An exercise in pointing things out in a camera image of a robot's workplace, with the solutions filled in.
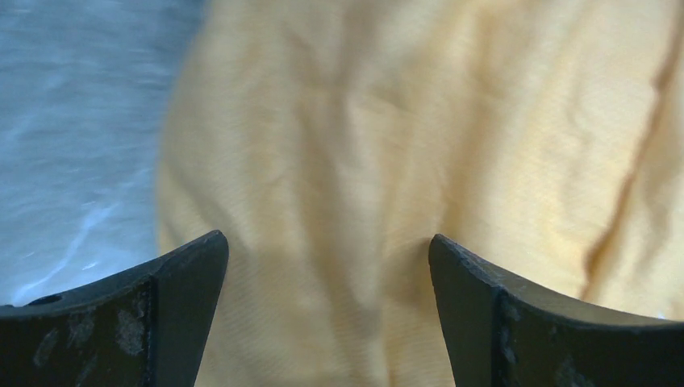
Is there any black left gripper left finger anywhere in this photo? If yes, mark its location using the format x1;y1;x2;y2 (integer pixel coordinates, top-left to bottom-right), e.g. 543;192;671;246
1;231;229;387

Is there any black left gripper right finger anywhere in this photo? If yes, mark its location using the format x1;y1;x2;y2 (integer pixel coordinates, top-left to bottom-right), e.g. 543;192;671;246
428;235;683;387

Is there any blue and orange pillowcase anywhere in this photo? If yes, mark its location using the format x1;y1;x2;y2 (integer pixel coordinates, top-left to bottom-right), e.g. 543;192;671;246
158;1;683;386

